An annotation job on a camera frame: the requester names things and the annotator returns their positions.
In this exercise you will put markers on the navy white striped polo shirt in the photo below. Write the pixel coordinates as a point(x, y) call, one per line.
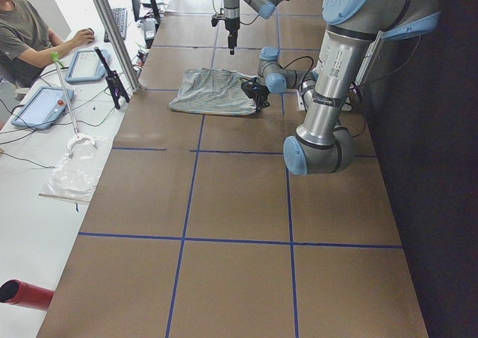
point(213, 92)

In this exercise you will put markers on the blue teach pendant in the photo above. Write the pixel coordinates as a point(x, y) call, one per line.
point(42, 110)
point(85, 67)

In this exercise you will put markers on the white camera mast post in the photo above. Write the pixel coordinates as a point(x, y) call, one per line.
point(340, 58)

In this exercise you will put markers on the far blue teach pendant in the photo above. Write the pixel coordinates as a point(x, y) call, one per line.
point(85, 67)

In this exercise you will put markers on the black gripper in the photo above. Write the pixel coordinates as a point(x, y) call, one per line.
point(255, 92)
point(231, 26)

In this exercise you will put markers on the white hanger hook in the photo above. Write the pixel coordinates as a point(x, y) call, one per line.
point(80, 138)

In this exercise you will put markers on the clear plastic bag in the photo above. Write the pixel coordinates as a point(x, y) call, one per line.
point(76, 178)

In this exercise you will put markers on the near blue teach pendant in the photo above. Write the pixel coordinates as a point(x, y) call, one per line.
point(42, 110)

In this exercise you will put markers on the brown paper table cover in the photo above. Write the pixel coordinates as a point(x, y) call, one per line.
point(197, 229)

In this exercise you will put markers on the red cylinder tube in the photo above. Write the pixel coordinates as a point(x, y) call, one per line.
point(23, 294)

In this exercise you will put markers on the black keyboard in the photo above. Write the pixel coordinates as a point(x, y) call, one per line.
point(119, 15)

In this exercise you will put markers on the aluminium frame post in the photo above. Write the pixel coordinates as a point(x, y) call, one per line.
point(104, 10)

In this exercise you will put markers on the seated person grey t-shirt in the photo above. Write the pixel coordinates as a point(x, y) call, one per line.
point(27, 42)

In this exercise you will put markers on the green handled reacher grabber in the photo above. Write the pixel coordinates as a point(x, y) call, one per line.
point(56, 61)

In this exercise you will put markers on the black tripod stand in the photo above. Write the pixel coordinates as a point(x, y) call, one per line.
point(114, 83)

